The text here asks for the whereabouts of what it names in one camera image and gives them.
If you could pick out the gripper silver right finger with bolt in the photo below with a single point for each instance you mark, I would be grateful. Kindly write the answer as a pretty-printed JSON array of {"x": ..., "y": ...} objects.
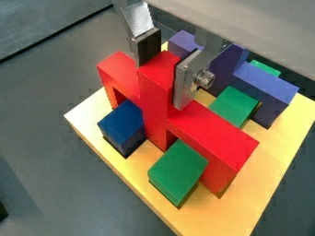
[{"x": 196, "y": 49}]

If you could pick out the green long block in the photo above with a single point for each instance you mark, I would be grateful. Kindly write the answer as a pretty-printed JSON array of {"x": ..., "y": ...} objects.
[{"x": 176, "y": 172}]

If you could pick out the red cross-shaped block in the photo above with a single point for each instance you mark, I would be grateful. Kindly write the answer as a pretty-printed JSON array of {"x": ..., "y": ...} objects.
[{"x": 147, "y": 85}]

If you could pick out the purple cross-shaped block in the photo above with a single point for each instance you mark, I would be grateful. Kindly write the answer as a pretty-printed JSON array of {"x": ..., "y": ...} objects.
[{"x": 247, "y": 82}]

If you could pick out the blue long block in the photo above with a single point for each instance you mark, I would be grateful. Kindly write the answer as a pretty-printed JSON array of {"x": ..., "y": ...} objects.
[{"x": 123, "y": 128}]

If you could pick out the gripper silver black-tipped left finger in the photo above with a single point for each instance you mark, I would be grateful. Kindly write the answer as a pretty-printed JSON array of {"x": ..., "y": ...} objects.
[{"x": 144, "y": 37}]

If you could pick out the yellow wooden board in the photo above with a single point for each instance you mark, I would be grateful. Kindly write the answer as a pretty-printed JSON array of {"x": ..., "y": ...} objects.
[{"x": 231, "y": 213}]

